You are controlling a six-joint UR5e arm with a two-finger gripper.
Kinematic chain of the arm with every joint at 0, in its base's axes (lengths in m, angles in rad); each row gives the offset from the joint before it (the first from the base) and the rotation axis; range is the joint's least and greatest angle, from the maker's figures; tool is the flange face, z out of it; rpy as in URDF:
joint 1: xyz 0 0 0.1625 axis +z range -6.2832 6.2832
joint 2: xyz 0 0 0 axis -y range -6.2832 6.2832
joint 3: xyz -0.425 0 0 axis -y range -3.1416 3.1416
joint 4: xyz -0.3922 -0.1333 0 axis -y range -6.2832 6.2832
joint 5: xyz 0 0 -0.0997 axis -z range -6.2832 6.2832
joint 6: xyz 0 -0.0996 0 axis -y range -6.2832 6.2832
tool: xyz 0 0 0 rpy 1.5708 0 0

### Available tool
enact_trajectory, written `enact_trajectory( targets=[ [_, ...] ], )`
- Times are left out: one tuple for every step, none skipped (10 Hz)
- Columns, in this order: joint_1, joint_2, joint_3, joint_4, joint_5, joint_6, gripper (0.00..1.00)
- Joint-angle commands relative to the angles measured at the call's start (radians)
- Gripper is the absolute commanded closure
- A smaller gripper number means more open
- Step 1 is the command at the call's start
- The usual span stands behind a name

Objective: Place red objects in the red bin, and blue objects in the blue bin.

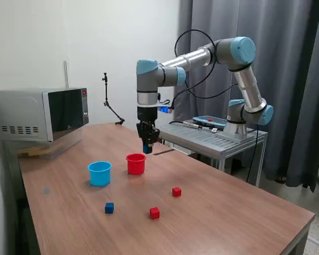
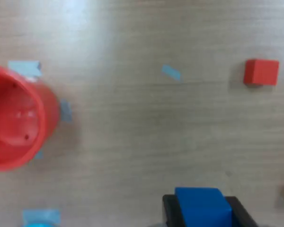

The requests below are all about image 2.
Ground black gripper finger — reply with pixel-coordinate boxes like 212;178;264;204
223;196;262;227
162;194;187;227

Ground blue cube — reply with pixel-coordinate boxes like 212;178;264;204
174;187;233;227

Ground red cube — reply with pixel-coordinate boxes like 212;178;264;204
243;59;280;86

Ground red plastic cup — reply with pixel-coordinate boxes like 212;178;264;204
0;66;62;173

